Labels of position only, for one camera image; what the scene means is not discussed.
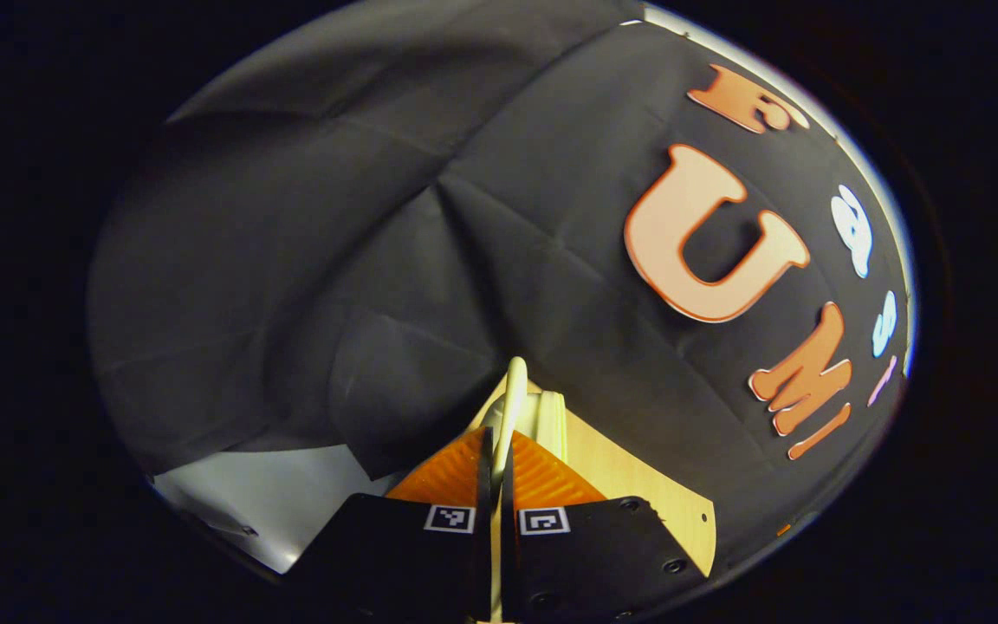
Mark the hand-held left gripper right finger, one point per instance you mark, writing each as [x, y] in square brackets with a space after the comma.
[594, 563]

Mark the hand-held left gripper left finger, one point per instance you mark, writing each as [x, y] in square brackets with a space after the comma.
[395, 563]

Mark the black backdrop cloth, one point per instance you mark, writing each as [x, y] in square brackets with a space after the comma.
[334, 217]

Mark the pale yellow suitcase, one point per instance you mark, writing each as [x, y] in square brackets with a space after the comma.
[544, 416]

